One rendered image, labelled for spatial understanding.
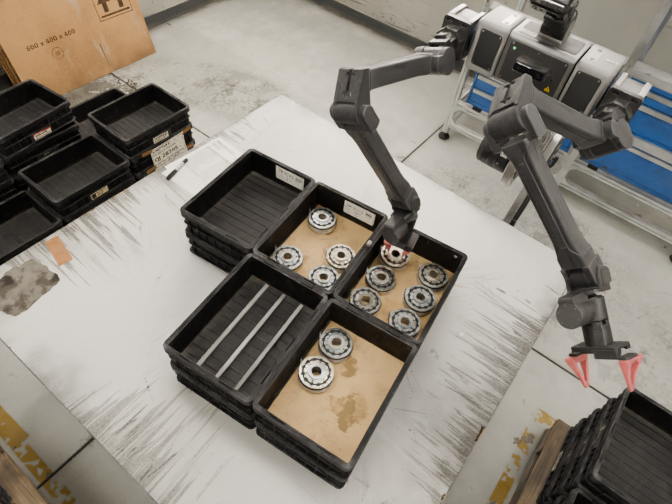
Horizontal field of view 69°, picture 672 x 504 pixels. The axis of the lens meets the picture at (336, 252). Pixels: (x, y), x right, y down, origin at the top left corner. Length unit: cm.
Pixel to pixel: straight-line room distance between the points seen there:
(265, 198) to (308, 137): 57
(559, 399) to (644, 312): 83
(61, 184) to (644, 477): 273
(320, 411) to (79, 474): 123
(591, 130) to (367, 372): 87
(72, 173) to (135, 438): 157
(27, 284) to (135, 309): 38
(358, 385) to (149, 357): 67
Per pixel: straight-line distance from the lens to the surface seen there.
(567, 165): 340
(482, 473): 238
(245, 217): 179
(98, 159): 282
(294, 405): 142
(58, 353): 177
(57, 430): 246
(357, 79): 120
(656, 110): 315
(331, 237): 174
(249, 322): 154
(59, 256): 199
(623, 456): 210
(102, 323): 178
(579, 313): 113
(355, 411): 143
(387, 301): 161
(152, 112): 287
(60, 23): 399
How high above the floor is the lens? 216
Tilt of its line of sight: 52 degrees down
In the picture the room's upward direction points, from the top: 9 degrees clockwise
